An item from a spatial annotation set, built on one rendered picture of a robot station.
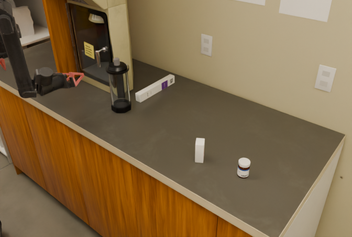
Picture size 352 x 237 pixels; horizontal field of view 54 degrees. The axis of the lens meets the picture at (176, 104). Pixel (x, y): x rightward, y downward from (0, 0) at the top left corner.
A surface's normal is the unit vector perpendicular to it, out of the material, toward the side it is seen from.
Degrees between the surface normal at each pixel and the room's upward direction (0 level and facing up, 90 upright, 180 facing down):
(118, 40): 90
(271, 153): 0
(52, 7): 90
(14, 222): 0
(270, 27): 90
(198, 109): 0
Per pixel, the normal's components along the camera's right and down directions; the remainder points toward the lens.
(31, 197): -0.01, -0.85
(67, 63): 0.77, 0.33
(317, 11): -0.63, 0.41
